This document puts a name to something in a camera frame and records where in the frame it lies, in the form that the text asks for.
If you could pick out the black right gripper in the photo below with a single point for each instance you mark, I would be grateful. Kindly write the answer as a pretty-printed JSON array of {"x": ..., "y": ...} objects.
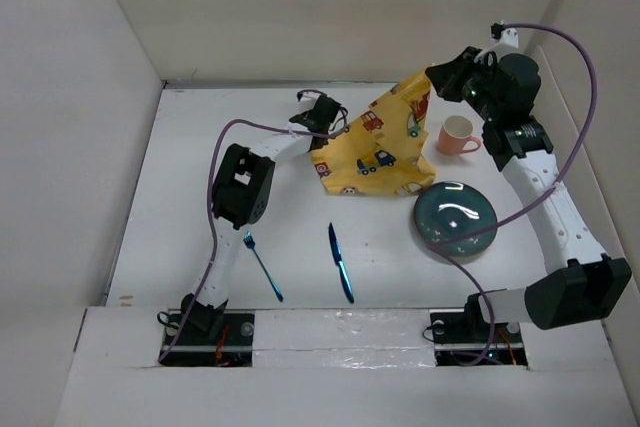
[{"x": 448, "y": 75}]

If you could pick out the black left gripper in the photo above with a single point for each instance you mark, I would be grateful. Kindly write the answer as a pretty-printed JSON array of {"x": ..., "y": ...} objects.
[{"x": 303, "y": 116}]

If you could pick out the yellow vehicle print cloth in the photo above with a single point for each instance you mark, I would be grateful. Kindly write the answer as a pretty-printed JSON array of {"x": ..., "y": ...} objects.
[{"x": 380, "y": 151}]

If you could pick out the dark teal ceramic plate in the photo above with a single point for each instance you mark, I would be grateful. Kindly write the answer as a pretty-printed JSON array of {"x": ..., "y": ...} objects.
[{"x": 449, "y": 212}]

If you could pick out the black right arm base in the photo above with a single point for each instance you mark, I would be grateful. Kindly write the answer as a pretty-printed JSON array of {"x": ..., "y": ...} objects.
[{"x": 461, "y": 335}]

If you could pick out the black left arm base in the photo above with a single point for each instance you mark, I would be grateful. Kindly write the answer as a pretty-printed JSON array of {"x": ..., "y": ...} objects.
[{"x": 210, "y": 338}]

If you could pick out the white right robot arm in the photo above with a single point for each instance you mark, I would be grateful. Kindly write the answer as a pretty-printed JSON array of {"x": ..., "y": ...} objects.
[{"x": 582, "y": 282}]

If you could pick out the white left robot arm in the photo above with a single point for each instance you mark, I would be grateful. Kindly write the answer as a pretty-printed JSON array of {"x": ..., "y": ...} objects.
[{"x": 239, "y": 186}]

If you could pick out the blue metal knife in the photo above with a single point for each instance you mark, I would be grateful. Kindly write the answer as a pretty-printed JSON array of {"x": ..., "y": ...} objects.
[{"x": 340, "y": 264}]

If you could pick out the blue metal fork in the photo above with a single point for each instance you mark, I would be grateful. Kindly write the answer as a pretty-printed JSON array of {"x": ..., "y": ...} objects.
[{"x": 250, "y": 243}]

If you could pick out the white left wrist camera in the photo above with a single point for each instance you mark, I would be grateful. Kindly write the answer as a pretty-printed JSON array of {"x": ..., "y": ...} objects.
[{"x": 307, "y": 98}]

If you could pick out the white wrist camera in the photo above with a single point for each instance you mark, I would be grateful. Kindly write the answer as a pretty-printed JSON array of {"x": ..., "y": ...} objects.
[
  {"x": 504, "y": 37},
  {"x": 307, "y": 98}
]

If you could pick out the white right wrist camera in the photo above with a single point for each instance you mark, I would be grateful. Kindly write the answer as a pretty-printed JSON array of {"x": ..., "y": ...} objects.
[{"x": 504, "y": 37}]

